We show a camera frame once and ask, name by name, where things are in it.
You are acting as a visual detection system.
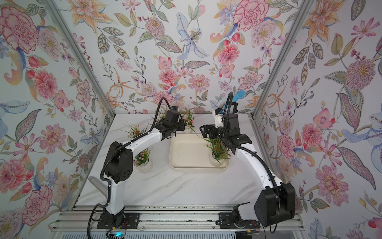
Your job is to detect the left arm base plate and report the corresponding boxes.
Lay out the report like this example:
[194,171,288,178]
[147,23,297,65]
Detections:
[96,213,140,230]

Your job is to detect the potted plant red flowers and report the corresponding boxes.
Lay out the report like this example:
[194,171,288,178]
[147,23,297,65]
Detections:
[206,138,231,168]

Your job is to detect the potted plant orange flowers left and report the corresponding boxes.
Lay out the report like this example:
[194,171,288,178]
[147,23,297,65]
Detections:
[126,124,147,138]

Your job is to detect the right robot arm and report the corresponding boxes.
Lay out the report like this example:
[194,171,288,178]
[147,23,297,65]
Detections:
[200,109,295,227]

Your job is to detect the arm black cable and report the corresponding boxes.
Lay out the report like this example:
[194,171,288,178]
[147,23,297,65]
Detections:
[86,97,174,239]
[222,92,281,234]

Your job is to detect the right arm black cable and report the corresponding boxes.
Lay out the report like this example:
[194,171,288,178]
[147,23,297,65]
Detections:
[222,92,281,234]

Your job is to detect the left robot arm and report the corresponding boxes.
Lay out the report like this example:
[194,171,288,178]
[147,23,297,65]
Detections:
[99,107,185,216]

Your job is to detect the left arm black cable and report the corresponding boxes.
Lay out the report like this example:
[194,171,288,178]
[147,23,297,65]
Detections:
[86,97,174,239]

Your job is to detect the grey cylinder at left wall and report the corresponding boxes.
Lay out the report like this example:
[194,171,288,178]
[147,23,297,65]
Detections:
[88,176,108,197]

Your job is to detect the aluminium mounting rail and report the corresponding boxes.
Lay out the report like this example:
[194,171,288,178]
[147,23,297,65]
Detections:
[47,205,305,232]

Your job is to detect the blue microphone on black stand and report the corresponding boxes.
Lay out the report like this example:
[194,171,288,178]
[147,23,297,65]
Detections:
[221,90,245,114]

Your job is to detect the cream storage tray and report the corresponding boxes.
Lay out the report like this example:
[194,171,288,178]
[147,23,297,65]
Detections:
[169,134,229,173]

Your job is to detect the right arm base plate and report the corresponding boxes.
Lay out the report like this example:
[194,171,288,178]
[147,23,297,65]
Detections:
[215,213,261,230]

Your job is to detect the potted plant pink flowers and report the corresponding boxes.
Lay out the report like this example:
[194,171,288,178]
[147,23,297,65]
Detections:
[134,148,153,174]

